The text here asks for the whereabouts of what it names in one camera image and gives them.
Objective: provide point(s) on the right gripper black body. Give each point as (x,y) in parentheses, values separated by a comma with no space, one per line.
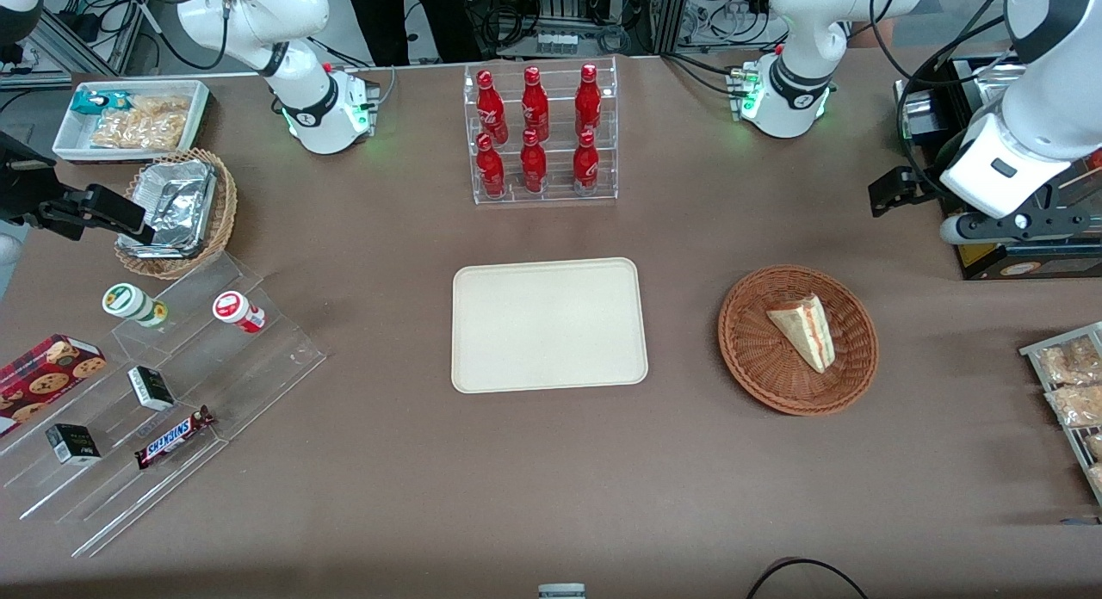
(19,193)

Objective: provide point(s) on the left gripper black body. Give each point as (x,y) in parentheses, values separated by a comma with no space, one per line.
(923,188)

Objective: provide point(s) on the triangular sandwich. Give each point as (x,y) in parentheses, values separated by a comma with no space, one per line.
(805,332)

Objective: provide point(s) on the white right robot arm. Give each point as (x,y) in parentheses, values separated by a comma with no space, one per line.
(301,100)

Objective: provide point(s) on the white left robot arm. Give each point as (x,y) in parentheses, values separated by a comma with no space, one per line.
(796,31)

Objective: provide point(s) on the small light wicker basket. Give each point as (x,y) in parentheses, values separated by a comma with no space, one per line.
(225,212)

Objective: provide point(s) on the large brown wicker basket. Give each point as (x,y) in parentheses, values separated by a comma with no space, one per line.
(758,358)

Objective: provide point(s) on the cream plastic tray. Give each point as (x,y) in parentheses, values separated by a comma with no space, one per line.
(547,324)

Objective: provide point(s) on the aluminium foil container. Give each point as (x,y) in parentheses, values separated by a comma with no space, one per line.
(176,205)

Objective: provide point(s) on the white rectangular bin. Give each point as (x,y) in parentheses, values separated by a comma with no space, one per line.
(69,138)

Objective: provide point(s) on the clear bag of crackers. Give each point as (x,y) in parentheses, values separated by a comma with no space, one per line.
(146,126)

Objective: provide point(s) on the green lid cup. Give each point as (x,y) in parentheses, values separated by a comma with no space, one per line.
(129,302)

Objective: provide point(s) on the teal snack packet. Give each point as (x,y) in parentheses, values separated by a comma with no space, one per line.
(96,101)

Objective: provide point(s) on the black food warmer case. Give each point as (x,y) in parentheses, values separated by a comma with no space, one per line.
(1024,262)

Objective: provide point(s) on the red lid cup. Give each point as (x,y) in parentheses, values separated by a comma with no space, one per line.
(234,310)

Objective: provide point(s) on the red cookie box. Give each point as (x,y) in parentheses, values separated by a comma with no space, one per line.
(43,379)

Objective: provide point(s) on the wooden skewer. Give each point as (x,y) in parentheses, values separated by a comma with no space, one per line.
(1083,180)

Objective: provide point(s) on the small black box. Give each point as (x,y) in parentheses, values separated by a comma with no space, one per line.
(151,389)
(73,445)

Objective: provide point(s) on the clear acrylic step display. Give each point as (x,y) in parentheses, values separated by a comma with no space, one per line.
(258,367)

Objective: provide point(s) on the clear bag of snacks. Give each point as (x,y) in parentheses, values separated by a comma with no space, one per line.
(1076,405)
(1096,478)
(1072,362)
(1093,446)

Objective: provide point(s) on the snickers bar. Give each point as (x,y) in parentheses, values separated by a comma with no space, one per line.
(172,438)

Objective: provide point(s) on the red drink bottle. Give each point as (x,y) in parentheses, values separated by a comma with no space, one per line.
(491,170)
(588,101)
(491,108)
(533,167)
(586,167)
(535,107)

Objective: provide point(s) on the person in dark trousers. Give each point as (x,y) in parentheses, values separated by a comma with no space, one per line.
(387,22)

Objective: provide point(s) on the clear acrylic bottle rack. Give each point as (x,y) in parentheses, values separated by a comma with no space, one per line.
(560,65)

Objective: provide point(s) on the white power strip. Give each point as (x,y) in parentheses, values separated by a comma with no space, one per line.
(558,42)

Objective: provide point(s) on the small grey device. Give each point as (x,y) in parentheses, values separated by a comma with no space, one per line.
(561,592)

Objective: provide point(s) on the aluminium frame rail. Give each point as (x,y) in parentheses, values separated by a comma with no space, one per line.
(86,31)

